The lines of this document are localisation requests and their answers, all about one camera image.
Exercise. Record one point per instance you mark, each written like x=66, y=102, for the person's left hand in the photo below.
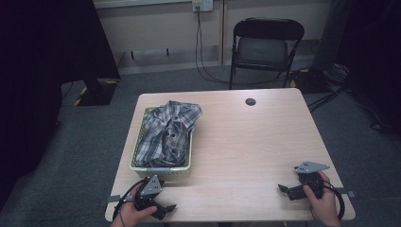
x=134, y=214

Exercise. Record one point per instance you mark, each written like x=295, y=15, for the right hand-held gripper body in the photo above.
x=310, y=176

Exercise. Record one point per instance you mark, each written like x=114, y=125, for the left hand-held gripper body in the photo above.
x=151, y=186

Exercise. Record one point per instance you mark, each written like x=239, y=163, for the white wall socket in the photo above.
x=203, y=4

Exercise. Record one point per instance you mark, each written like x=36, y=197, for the grey table edge clip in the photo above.
x=113, y=199
x=346, y=192

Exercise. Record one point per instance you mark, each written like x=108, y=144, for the person's right hand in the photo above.
x=326, y=206

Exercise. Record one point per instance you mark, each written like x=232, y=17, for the black folding chair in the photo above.
x=263, y=48

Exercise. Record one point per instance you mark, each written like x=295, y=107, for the grey plaid shirt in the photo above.
x=167, y=132

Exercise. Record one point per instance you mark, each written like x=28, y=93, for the black yellow-striped stand base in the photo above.
x=310, y=82
x=97, y=93

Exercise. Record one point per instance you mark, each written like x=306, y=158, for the pale green plastic basket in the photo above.
x=164, y=171

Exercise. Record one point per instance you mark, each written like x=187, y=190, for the grey wall rail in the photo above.
x=148, y=53

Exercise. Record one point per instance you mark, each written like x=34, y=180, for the black curtain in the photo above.
x=38, y=63
x=372, y=47

